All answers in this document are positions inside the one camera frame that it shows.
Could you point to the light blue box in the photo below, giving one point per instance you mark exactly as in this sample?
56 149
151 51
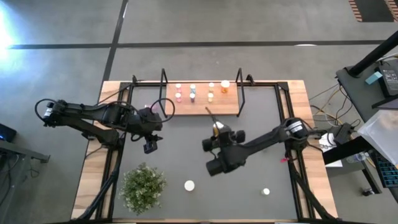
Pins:
373 77

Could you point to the black power box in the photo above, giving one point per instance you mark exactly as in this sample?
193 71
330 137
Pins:
343 133

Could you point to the green potted plant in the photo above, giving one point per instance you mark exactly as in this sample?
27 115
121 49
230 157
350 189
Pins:
143 188

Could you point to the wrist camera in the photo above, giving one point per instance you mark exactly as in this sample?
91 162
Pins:
150 146
214 166

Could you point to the dark grey side table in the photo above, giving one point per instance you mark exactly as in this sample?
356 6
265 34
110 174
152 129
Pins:
357 93

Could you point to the blue crate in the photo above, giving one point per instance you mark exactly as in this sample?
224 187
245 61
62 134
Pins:
387 171

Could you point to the grey table mat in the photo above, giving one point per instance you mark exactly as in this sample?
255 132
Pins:
242 202

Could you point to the white printed paper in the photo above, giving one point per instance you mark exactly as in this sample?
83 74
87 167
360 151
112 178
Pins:
326 146

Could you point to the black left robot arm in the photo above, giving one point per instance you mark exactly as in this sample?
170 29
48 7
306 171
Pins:
93 113

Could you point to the clear plastic bin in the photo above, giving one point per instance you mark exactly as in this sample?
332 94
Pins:
382 133

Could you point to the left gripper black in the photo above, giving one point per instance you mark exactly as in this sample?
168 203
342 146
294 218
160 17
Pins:
149 119

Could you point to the black stand beam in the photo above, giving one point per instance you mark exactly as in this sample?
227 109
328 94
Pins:
345 151

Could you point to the black pole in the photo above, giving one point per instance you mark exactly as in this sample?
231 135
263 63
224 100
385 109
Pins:
373 54

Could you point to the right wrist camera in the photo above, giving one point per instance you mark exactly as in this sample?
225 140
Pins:
214 166

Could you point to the medium orange medicine bottle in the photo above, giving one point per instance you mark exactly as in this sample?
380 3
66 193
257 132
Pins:
225 84

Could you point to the small red tag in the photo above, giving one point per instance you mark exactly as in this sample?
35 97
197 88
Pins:
283 160

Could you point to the dark device with blue light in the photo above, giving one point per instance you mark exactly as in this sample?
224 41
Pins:
7 133

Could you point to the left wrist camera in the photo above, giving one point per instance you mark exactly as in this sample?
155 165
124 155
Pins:
150 146

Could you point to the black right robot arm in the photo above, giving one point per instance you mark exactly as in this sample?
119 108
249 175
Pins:
264 141

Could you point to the black power adapter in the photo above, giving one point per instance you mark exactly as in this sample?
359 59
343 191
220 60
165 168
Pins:
390 77

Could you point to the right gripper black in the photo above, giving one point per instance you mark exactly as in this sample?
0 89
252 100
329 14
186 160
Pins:
227 141

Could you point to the clear water bottle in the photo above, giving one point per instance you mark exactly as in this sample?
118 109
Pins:
357 157

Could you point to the black metal table frame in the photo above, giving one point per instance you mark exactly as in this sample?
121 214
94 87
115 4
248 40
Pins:
125 86

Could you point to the grey metal table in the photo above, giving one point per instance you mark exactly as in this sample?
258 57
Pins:
25 152

